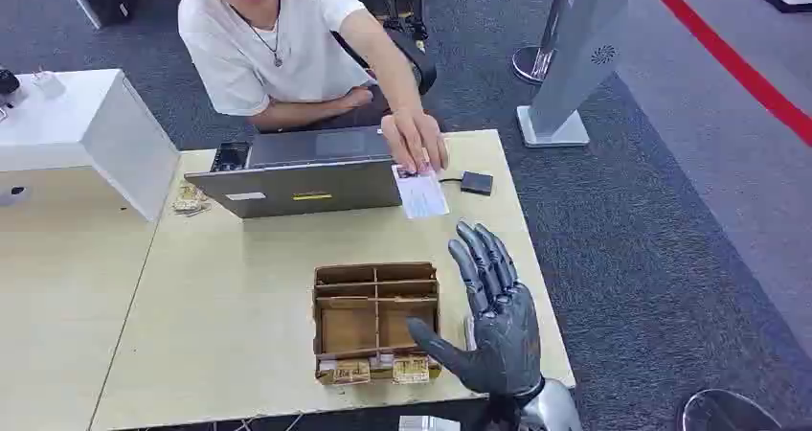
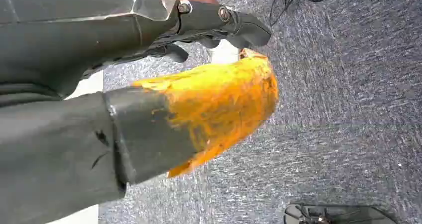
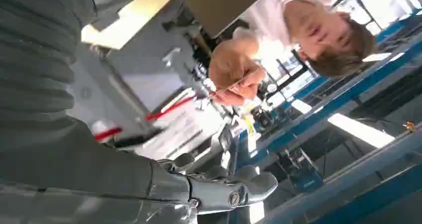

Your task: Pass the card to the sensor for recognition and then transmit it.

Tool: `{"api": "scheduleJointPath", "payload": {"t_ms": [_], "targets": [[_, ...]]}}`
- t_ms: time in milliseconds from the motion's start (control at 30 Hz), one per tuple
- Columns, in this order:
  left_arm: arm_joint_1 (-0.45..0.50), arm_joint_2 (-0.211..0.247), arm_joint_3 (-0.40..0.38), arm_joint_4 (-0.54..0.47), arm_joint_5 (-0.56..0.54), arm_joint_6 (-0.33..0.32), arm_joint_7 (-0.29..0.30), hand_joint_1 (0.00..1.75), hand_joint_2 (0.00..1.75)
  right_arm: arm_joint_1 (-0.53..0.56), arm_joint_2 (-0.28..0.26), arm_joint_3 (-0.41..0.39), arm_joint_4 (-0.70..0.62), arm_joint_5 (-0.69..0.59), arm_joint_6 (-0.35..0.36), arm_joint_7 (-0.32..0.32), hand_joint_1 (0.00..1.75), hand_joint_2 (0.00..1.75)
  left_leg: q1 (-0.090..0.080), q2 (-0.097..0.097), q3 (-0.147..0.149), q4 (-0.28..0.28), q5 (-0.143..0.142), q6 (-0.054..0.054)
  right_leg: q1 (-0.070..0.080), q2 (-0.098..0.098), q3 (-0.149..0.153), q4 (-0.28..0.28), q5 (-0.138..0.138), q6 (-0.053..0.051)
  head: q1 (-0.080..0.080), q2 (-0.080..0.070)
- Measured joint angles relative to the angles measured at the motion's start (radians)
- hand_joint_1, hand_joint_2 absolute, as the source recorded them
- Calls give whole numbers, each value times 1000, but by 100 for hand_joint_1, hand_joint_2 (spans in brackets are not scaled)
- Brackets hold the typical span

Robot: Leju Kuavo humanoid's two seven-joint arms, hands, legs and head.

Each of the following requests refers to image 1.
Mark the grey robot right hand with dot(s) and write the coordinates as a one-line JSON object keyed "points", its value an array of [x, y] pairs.
{"points": [[504, 339]]}

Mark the person's left hand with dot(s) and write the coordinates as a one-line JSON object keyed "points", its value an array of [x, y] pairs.
{"points": [[412, 137]]}

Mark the person's right hand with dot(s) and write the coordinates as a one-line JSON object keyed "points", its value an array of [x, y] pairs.
{"points": [[358, 97]]}

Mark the white ID card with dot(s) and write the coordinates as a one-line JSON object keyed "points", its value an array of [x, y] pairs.
{"points": [[422, 196]]}

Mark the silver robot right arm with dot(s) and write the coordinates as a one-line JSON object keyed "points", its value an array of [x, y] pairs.
{"points": [[555, 409]]}

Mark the black office chair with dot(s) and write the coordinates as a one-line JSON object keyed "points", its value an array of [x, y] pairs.
{"points": [[406, 35]]}

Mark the small black adapter box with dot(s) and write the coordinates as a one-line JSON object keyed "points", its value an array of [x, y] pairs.
{"points": [[476, 182]]}

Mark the person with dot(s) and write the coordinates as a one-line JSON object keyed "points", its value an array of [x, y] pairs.
{"points": [[279, 41]]}

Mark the patterned card in box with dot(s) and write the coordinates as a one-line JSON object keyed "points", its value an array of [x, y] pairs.
{"points": [[411, 369], [352, 372]]}

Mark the grey laptop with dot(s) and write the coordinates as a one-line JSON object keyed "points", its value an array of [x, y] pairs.
{"points": [[304, 190]]}

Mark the round chrome base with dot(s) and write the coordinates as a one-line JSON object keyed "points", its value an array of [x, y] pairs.
{"points": [[531, 65]]}

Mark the wooden card box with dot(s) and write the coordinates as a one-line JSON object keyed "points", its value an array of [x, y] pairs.
{"points": [[355, 326]]}

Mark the grey kiosk stand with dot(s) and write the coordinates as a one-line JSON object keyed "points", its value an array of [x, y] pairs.
{"points": [[577, 60]]}

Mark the small stack of cards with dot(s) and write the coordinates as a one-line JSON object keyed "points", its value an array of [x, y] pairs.
{"points": [[189, 199]]}

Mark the white cabinet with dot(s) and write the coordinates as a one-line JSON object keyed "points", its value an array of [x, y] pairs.
{"points": [[76, 127]]}

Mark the small white object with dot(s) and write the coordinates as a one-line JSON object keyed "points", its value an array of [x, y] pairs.
{"points": [[48, 83]]}

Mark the red floor tape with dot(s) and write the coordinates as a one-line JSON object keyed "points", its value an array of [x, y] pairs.
{"points": [[729, 60]]}

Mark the black device on cabinet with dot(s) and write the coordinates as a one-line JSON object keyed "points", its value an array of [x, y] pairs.
{"points": [[7, 82]]}

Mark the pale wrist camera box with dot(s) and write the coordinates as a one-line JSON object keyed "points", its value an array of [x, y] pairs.
{"points": [[428, 424]]}

